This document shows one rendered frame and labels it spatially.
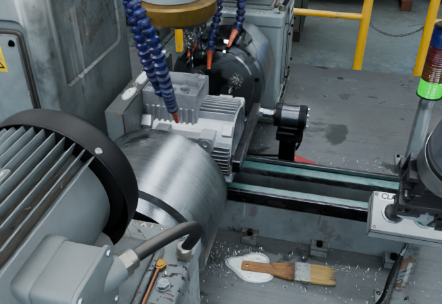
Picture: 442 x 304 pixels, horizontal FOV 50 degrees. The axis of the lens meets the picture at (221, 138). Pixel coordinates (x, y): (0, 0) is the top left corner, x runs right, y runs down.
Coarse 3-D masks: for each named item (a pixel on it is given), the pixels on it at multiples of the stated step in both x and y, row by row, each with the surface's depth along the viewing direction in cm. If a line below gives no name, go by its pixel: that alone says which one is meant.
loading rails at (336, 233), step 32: (256, 160) 117; (256, 192) 106; (288, 192) 107; (320, 192) 114; (352, 192) 112; (224, 224) 113; (256, 224) 110; (288, 224) 108; (320, 224) 106; (352, 224) 104; (320, 256) 107; (384, 256) 104
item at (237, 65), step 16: (208, 32) 123; (224, 32) 122; (240, 32) 124; (256, 32) 129; (224, 48) 119; (240, 48) 118; (256, 48) 123; (176, 64) 125; (224, 64) 121; (240, 64) 120; (256, 64) 120; (272, 64) 134; (224, 80) 124; (240, 80) 121; (256, 80) 121; (240, 96) 125; (256, 96) 124
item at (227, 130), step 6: (144, 114) 102; (150, 114) 102; (144, 120) 102; (150, 120) 101; (144, 126) 103; (150, 126) 102; (222, 126) 99; (228, 126) 98; (222, 132) 98; (228, 132) 98; (228, 180) 105
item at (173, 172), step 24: (120, 144) 82; (144, 144) 80; (168, 144) 80; (192, 144) 83; (144, 168) 74; (168, 168) 76; (192, 168) 79; (216, 168) 84; (144, 192) 70; (168, 192) 72; (192, 192) 75; (216, 192) 82; (144, 216) 69; (168, 216) 71; (192, 216) 73; (216, 216) 81
